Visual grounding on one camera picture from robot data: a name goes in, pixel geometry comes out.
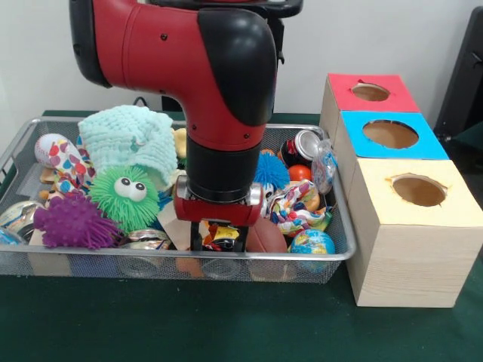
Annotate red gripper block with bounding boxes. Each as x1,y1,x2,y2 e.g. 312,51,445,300
173,195,262,253

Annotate clear plastic bottle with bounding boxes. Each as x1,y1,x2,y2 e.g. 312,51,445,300
311,139,338,195

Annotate shallow clear mesh bin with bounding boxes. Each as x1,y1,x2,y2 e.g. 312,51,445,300
0,116,358,284

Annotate wooden box with three holes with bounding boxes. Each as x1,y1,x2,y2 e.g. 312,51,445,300
318,73,483,308

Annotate plain wooden block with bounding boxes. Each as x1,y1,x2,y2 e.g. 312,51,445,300
157,205,193,250

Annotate small brown football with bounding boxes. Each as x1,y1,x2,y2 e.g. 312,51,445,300
247,221,288,253

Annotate colourful spotted cloth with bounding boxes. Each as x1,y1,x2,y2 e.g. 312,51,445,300
263,179,333,237

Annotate blue spiky rubber ball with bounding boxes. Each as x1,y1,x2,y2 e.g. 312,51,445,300
253,150,291,188

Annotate small globe ball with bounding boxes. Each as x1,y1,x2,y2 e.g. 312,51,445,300
288,229,336,257

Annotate green spiky toy with eyes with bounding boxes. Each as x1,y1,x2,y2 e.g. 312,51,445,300
89,165,162,233

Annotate black and red soda can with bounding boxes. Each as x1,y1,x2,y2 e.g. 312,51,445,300
281,130,325,169

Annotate mint green knitted cloth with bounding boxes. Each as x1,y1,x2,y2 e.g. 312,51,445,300
78,105,178,188

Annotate purple spiky rubber toy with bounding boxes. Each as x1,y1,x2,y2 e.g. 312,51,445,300
32,194,122,250

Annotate white baseball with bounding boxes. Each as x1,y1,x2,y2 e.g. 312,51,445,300
34,133,76,169

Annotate black upright panel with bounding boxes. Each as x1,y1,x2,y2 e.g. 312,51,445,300
433,5,483,131

